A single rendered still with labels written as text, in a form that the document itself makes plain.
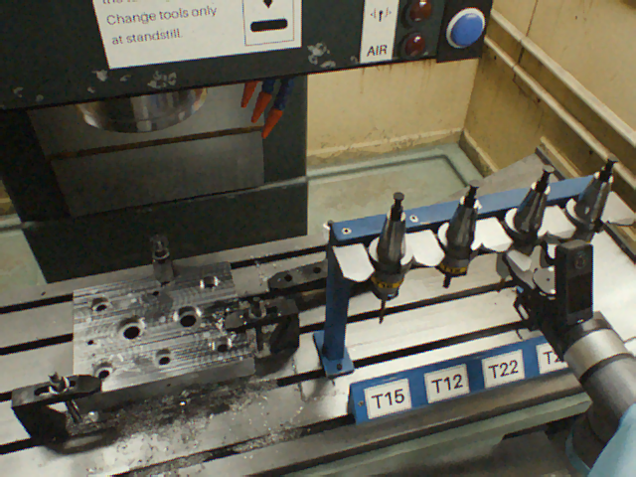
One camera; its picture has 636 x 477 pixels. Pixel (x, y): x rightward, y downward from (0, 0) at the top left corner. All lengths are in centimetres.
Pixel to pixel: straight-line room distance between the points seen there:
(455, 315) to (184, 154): 68
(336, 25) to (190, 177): 92
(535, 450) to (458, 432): 24
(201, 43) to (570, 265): 56
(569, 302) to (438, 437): 37
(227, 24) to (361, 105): 142
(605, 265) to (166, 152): 104
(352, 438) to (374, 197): 103
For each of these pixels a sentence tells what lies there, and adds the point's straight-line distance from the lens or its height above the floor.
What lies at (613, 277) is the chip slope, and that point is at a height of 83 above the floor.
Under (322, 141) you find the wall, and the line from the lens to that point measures 192.
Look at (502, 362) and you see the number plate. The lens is 111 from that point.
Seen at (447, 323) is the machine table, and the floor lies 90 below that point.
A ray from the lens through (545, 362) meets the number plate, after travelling 116.
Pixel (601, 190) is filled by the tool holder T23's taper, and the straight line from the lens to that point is 96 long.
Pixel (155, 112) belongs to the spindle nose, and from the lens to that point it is 68.
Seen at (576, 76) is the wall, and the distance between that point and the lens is 161.
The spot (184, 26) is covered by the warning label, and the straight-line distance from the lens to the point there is 49.
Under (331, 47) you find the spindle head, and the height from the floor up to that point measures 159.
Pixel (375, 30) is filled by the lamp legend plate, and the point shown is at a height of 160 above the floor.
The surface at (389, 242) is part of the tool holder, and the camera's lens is 82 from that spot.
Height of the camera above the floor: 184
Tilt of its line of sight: 45 degrees down
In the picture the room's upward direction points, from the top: 2 degrees clockwise
